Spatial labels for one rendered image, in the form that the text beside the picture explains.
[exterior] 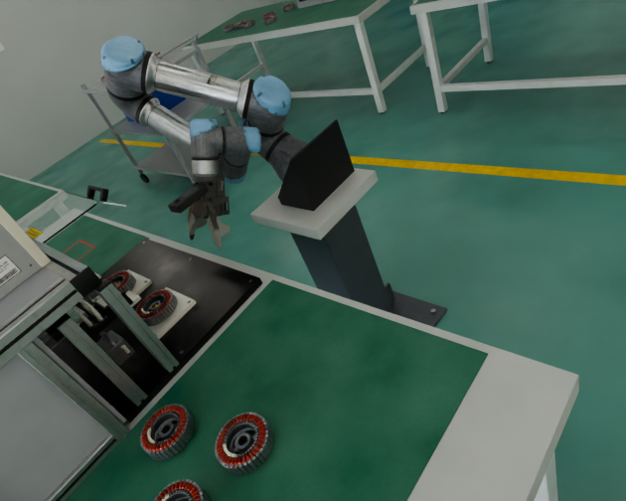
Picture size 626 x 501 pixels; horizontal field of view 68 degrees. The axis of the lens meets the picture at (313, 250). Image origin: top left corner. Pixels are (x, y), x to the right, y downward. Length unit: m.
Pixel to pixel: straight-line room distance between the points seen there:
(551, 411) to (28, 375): 0.94
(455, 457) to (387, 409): 0.15
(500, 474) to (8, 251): 0.98
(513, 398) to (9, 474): 0.94
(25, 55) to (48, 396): 5.92
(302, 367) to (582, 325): 1.21
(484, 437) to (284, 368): 0.43
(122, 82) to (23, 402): 0.87
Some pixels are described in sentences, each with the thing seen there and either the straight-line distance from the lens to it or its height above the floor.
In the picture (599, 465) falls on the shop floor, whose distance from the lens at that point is 1.69.
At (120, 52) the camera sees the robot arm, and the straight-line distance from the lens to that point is 1.47.
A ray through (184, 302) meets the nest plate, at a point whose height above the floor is 0.78.
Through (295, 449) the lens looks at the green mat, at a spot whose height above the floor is 0.75.
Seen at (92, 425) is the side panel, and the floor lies 0.82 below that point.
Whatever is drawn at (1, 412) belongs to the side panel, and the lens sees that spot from 1.07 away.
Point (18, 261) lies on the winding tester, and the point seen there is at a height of 1.16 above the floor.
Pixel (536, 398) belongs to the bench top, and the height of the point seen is 0.75.
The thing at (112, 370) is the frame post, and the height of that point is 0.88.
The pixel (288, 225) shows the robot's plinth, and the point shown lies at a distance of 1.49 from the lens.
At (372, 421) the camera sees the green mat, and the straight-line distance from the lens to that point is 0.92.
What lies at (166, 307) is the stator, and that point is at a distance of 1.31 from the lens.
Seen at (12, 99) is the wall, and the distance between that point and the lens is 6.69.
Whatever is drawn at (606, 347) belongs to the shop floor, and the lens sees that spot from 1.92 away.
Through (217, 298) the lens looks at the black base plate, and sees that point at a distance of 1.31.
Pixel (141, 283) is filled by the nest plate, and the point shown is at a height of 0.78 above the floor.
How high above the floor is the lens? 1.52
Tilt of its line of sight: 36 degrees down
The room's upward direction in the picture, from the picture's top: 25 degrees counter-clockwise
